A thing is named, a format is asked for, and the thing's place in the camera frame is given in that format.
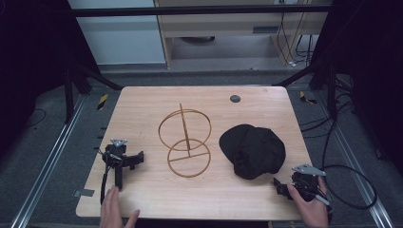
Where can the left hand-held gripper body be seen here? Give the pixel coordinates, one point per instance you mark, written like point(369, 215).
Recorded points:
point(118, 158)

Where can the grey tape piece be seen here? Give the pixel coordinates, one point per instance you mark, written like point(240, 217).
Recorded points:
point(84, 192)

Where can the black curtain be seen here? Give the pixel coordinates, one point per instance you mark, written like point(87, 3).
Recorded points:
point(374, 63)
point(31, 47)

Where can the person's left hand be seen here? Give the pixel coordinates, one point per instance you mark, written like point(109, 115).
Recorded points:
point(111, 209)

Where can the grey round table grommet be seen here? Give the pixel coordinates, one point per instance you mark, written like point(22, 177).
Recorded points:
point(235, 98)

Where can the aluminium floor rail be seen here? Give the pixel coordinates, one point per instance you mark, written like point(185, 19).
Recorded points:
point(358, 164)
point(47, 167)

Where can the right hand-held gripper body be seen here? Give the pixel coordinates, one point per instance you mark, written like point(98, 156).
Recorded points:
point(306, 184)

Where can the black metal stand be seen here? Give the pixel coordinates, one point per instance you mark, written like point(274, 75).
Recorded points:
point(68, 95)
point(331, 91)

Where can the yellow black tape strip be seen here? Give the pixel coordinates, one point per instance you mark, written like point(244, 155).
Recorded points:
point(304, 97)
point(102, 101)

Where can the white cabinet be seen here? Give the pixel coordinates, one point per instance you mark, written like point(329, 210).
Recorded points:
point(120, 38)

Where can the black cap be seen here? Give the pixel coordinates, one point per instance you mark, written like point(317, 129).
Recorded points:
point(252, 151)

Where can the black horizontal frame bar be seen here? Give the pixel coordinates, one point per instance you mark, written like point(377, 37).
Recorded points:
point(190, 11)

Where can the person's right hand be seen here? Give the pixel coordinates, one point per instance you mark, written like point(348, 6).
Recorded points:
point(313, 212)

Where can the light wooden desk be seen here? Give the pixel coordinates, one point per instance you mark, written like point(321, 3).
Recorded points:
point(218, 23)

